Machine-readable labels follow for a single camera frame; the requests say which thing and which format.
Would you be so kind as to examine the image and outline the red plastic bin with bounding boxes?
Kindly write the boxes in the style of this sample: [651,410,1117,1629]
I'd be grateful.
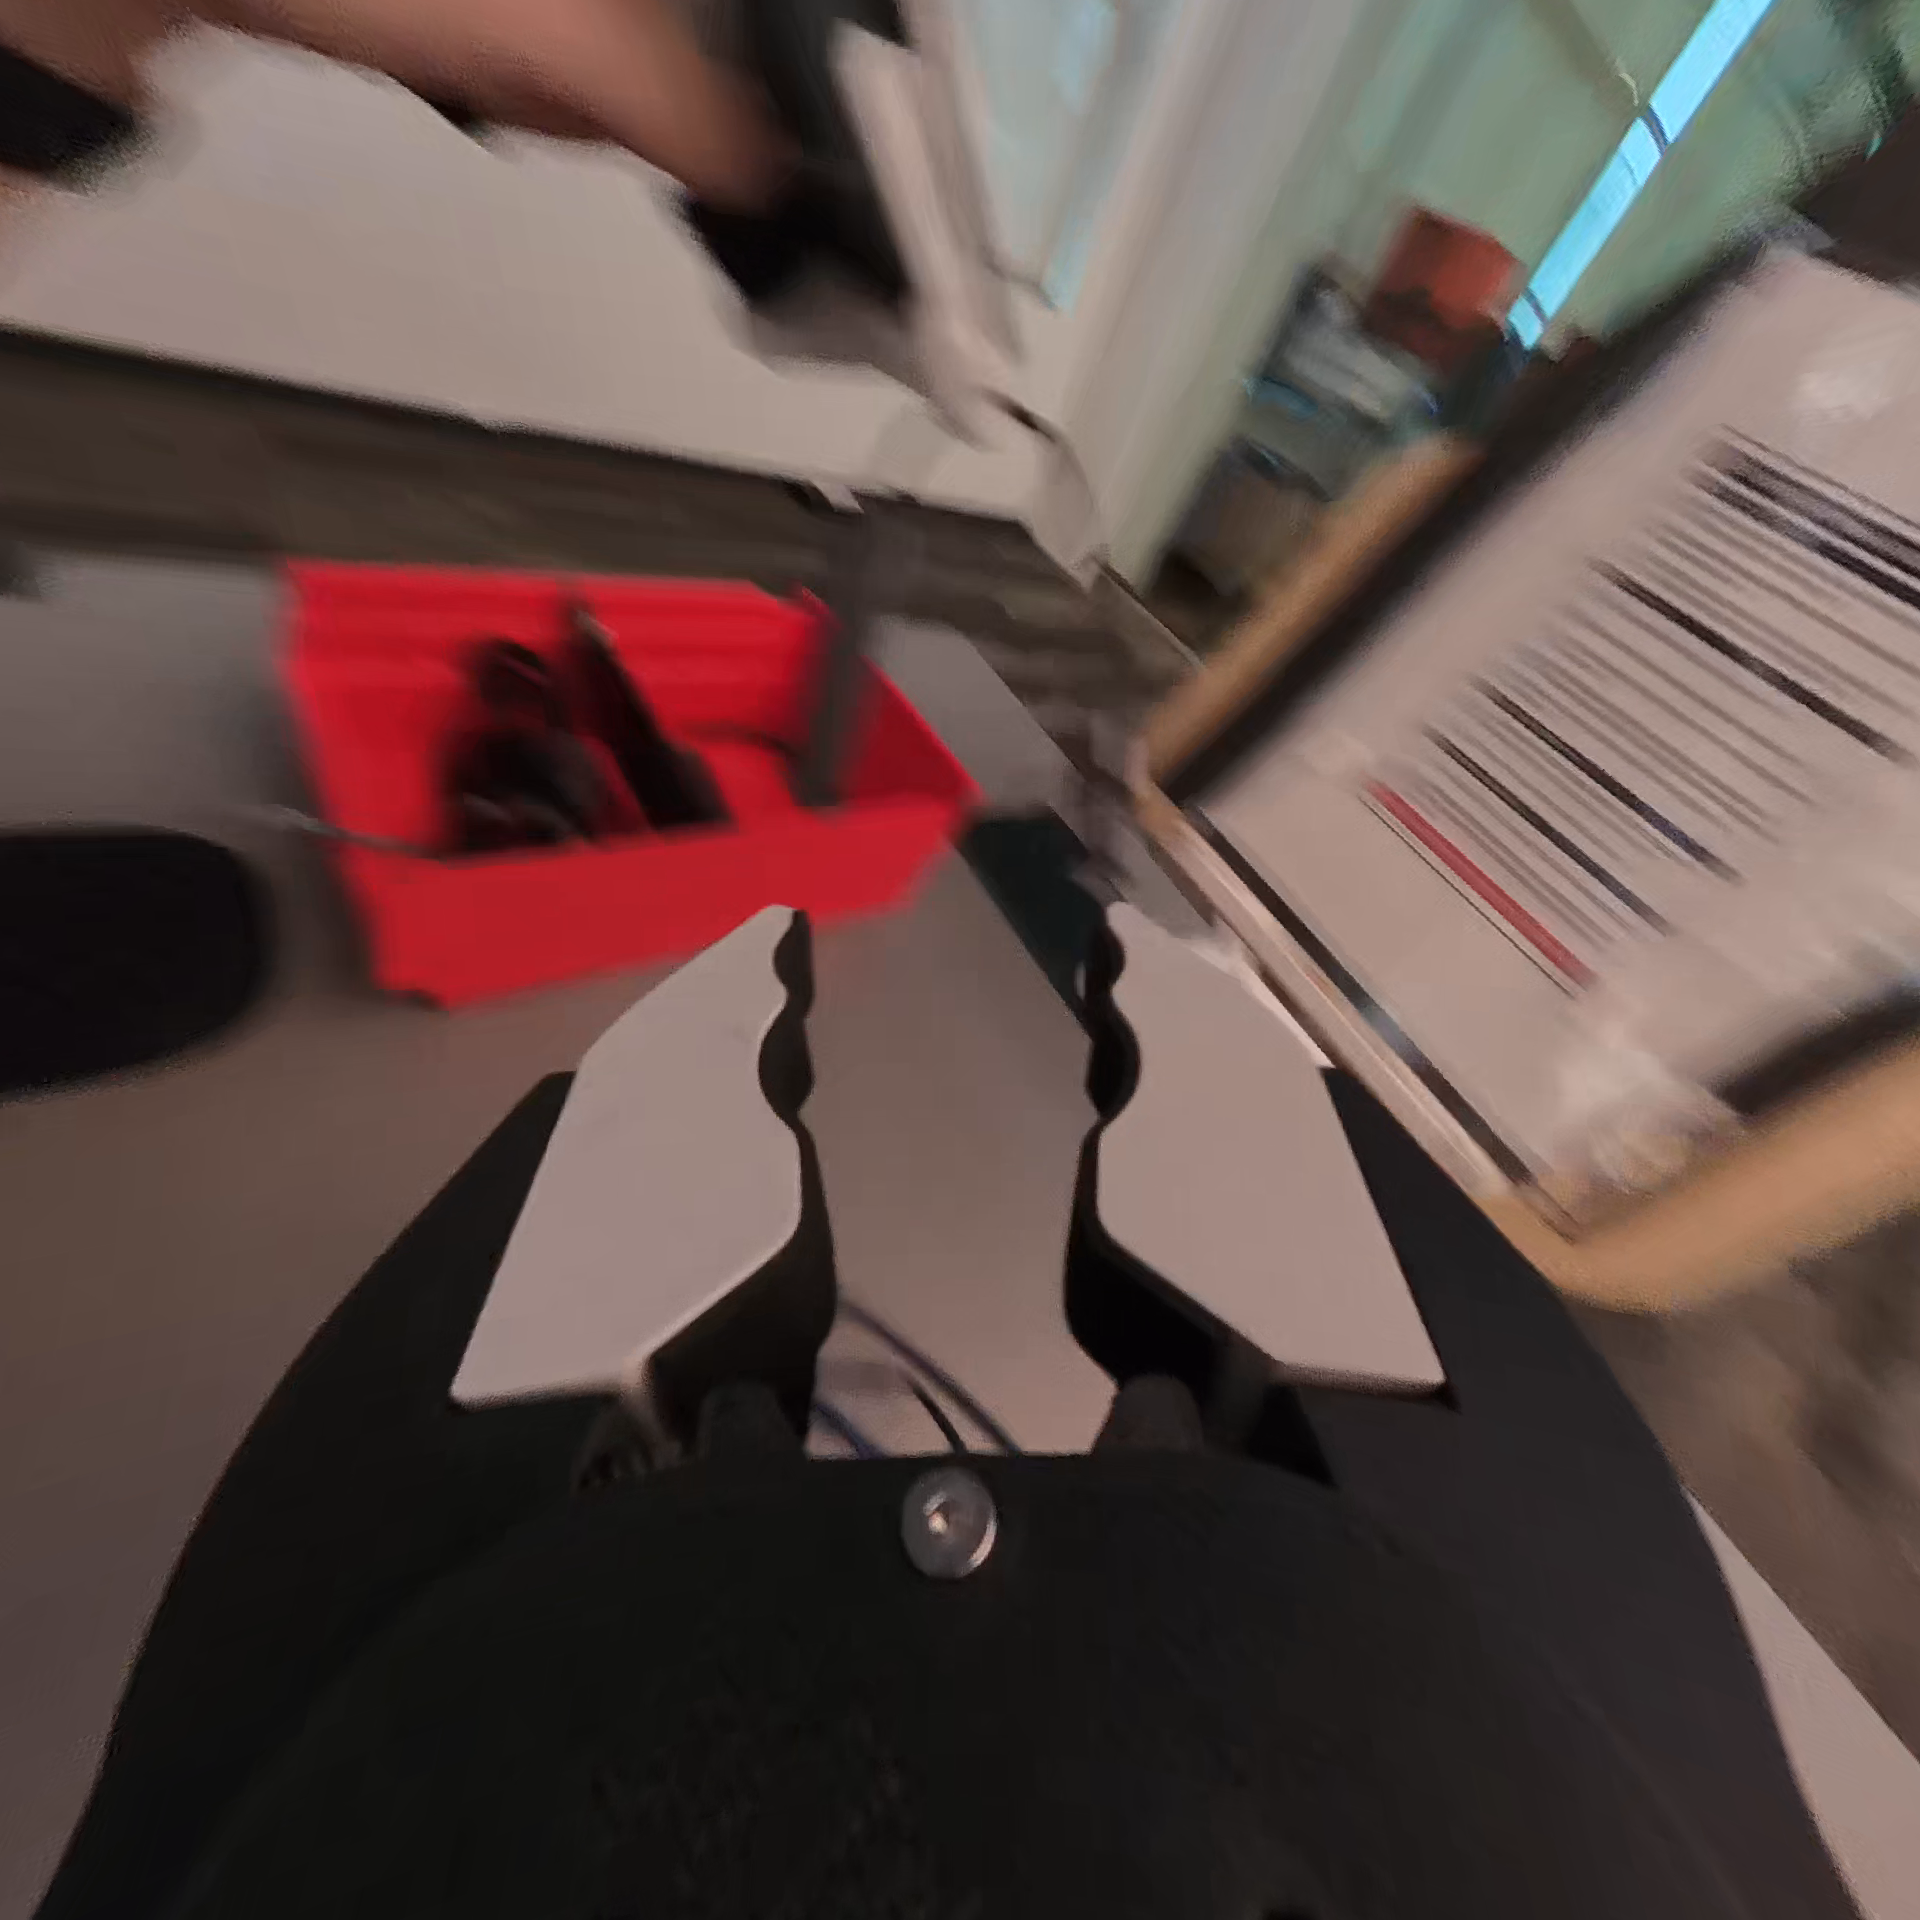
[274,559,988,1010]

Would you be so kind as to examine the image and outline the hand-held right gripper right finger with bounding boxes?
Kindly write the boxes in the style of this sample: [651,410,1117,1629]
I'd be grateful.
[1063,903,1449,1400]

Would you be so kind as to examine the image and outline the thin black cable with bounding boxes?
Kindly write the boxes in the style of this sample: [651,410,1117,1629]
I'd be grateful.
[438,603,731,858]

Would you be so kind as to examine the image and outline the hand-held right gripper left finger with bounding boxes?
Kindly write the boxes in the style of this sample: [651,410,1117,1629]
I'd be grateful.
[450,903,836,1407]

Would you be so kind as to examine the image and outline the dark green desk mat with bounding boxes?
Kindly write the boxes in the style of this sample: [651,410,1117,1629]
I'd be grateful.
[957,806,1116,998]

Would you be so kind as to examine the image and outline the wooden-edged sign stand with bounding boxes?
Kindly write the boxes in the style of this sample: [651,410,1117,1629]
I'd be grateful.
[1125,245,1920,1319]

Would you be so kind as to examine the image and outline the blue braided usb cable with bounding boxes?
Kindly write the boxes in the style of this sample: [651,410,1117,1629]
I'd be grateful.
[806,1295,1023,1459]

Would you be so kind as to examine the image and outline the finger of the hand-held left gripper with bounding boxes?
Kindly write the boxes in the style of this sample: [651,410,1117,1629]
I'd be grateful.
[742,291,1105,577]

